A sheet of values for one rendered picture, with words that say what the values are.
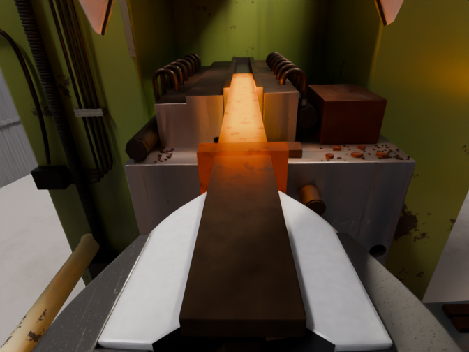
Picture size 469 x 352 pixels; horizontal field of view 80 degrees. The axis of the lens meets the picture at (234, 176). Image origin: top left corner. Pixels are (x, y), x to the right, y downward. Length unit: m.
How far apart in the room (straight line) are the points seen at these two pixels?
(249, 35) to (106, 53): 0.43
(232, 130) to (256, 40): 0.69
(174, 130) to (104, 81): 0.21
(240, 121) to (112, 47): 0.40
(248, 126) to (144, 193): 0.24
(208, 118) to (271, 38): 0.50
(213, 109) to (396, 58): 0.34
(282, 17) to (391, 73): 0.39
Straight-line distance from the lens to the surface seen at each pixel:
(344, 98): 0.44
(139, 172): 0.40
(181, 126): 0.42
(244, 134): 0.18
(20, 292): 1.74
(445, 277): 1.73
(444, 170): 0.73
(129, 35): 0.56
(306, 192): 0.38
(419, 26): 0.60
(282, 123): 0.41
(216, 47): 0.88
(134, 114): 0.59
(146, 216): 0.43
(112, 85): 0.59
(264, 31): 0.87
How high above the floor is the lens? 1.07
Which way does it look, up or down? 28 degrees down
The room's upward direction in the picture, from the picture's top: 2 degrees counter-clockwise
